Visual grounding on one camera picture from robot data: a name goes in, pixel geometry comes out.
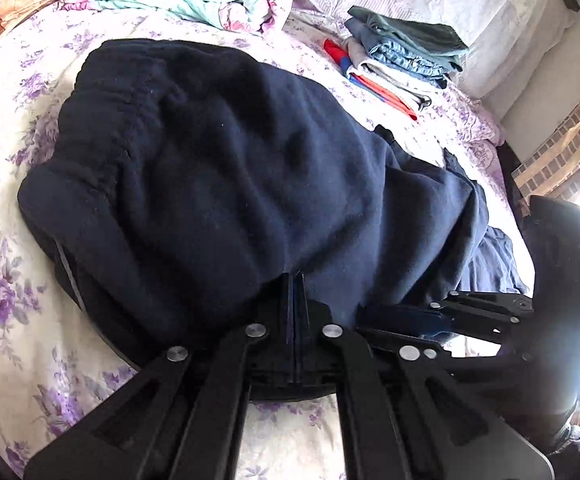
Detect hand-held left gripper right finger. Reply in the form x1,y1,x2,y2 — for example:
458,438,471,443
296,272,555,480

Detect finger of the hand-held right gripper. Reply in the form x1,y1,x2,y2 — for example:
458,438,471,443
355,327,521,362
357,289,535,337

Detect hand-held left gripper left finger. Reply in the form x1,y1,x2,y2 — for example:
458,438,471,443
24,272,296,480

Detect navy blue pants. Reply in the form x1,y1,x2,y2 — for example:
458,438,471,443
17,37,530,401

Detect folded white grey garment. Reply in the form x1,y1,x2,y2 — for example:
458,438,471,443
345,39,437,111

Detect folded red blue garment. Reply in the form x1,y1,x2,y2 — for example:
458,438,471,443
322,37,421,122

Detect stack of folded clothes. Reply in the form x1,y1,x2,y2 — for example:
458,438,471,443
344,17,465,92

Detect folded green garment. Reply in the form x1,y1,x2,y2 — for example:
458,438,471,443
347,5,471,59

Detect purple floral bed sheet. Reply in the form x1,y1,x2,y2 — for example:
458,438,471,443
0,2,508,480

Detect large white embroidered pillow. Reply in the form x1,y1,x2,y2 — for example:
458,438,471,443
340,0,580,102

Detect dark wooden bed frame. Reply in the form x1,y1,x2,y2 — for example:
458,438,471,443
497,141,533,218

